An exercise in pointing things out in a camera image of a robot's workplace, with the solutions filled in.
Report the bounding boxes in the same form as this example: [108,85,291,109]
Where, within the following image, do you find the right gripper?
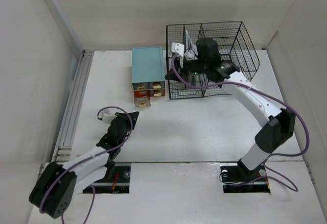
[165,55,208,84]

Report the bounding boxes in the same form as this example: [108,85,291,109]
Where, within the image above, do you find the teal drawer box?
[132,46,166,91]

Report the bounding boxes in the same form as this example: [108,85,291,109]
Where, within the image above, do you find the white paper sheets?
[184,30,198,61]

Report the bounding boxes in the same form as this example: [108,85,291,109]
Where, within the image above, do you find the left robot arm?
[29,106,139,219]

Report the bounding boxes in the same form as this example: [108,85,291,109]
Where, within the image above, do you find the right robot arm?
[165,38,296,182]

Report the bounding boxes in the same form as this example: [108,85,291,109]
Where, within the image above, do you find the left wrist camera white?
[97,111,116,124]

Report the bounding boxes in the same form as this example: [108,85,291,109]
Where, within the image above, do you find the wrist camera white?
[171,42,184,68]
[97,111,116,124]

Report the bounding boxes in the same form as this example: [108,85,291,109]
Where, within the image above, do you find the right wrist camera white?
[171,42,184,68]

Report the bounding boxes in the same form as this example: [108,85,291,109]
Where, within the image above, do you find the black wire mesh organizer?
[166,21,260,100]

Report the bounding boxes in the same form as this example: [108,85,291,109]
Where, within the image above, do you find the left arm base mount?
[92,162,131,194]

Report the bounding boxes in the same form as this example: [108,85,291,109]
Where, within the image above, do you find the aluminium rail frame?
[37,50,94,178]

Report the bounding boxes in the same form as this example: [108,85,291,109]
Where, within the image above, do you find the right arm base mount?
[219,164,270,193]

